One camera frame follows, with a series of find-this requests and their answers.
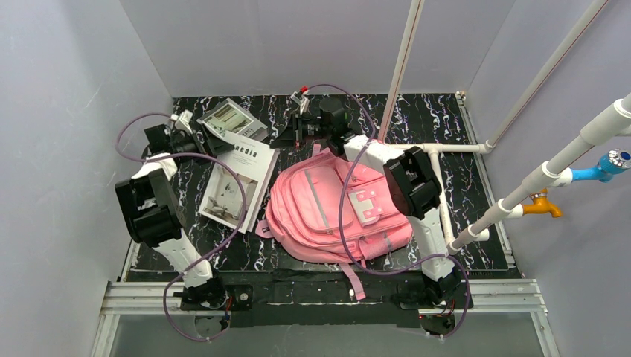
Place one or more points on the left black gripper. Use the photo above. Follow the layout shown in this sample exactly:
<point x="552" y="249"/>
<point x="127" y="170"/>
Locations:
<point x="198" y="142"/>

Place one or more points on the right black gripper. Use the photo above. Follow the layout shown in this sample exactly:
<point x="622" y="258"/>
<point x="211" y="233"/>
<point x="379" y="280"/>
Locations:
<point x="297" y="131"/>

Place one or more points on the grey furniture catalogue book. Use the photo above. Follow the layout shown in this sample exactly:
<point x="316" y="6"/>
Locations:
<point x="229" y="116"/>

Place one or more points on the white furniture catalogue book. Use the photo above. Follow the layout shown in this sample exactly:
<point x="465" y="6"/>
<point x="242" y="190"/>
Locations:
<point x="241" y="185"/>

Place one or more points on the pink student backpack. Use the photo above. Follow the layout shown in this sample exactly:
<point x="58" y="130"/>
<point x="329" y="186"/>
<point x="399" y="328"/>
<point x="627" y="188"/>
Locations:
<point x="325" y="210"/>

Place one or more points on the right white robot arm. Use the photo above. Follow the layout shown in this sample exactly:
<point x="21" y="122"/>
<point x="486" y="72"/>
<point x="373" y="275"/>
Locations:
<point x="414" y="190"/>

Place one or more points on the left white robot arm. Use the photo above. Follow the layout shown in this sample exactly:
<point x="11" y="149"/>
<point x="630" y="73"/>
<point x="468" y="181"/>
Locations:
<point x="153" y="215"/>

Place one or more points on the orange tap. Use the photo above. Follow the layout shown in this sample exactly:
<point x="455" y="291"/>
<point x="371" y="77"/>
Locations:
<point x="541" y="205"/>

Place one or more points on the blue tap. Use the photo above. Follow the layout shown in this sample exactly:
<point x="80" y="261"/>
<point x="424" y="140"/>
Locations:
<point x="610" y="164"/>

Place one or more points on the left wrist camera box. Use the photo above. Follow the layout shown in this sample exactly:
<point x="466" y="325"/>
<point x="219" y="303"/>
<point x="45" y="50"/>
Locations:
<point x="182" y="121"/>

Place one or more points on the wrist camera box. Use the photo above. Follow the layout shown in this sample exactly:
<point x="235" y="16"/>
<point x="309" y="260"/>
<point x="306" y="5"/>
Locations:
<point x="300" y="98"/>
<point x="182" y="121"/>

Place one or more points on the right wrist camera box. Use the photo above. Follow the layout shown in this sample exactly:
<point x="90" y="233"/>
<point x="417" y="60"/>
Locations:
<point x="300" y="98"/>

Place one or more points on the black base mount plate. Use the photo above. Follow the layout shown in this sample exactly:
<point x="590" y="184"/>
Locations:
<point x="407" y="290"/>

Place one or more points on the aluminium rail frame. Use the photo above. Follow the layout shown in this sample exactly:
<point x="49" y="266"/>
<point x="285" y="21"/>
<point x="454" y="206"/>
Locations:
<point x="487" y="296"/>

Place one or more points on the white PVC pipe frame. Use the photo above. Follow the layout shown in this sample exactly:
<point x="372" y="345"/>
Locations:
<point x="551" y="88"/>

